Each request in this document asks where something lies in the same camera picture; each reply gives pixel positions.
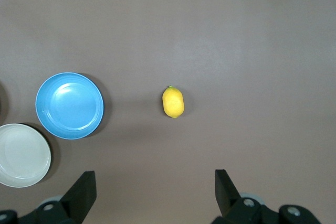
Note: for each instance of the beige plate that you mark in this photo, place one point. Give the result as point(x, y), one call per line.
point(22, 155)

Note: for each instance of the blue plate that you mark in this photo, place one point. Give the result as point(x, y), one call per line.
point(69, 106)

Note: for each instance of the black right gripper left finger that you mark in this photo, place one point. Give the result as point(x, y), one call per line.
point(78, 197)

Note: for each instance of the yellow lemon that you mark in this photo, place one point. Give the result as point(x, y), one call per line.
point(173, 102)

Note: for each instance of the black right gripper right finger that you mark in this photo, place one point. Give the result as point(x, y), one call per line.
point(228, 197)

